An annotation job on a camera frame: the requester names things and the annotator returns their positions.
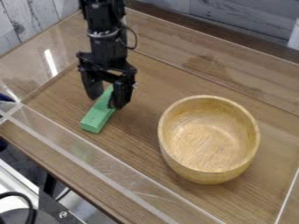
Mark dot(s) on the black metal bracket with screw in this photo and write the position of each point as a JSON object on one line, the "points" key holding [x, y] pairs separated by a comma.
{"points": [[53, 212]]}

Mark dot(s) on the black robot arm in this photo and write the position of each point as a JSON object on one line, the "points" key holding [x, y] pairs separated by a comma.
{"points": [[105, 16]]}

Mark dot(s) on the clear acrylic tray wall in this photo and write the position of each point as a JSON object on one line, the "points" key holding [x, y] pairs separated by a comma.
{"points": [[115, 167]]}

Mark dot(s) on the green rectangular block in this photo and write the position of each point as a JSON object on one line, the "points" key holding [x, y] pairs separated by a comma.
{"points": [[99, 114]]}

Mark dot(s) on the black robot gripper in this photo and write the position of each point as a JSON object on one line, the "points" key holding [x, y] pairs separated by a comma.
{"points": [[105, 64]]}

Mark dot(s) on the brown wooden bowl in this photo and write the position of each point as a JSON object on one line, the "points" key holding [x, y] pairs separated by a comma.
{"points": [[209, 138]]}

